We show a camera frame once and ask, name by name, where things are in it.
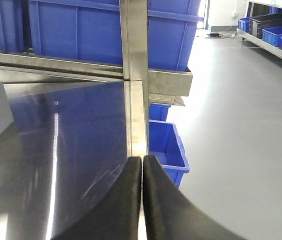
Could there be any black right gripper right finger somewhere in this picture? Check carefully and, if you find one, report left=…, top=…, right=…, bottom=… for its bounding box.
left=143, top=155, right=242, bottom=240

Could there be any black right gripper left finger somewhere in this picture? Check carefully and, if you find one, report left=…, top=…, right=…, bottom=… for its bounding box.
left=54, top=156, right=142, bottom=240

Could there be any small blue floor bin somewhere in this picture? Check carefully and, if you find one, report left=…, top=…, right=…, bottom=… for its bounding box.
left=149, top=120, right=190, bottom=187

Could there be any blue bin under shelf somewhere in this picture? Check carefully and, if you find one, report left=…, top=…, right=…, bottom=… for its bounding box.
left=149, top=103, right=171, bottom=122

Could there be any large blue plastic bin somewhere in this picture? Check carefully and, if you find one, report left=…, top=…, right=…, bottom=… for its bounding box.
left=28, top=0, right=202, bottom=71

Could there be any blue bin far left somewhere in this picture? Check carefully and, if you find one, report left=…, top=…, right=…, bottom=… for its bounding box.
left=0, top=0, right=24, bottom=53

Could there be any black power adapter on floor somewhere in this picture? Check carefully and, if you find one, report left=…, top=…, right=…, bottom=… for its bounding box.
left=207, top=32, right=222, bottom=38

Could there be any black tray on shelf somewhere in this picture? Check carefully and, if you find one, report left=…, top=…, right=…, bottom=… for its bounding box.
left=249, top=13, right=282, bottom=39

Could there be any stainless steel rack frame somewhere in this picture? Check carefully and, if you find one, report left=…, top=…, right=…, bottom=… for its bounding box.
left=0, top=0, right=193, bottom=156

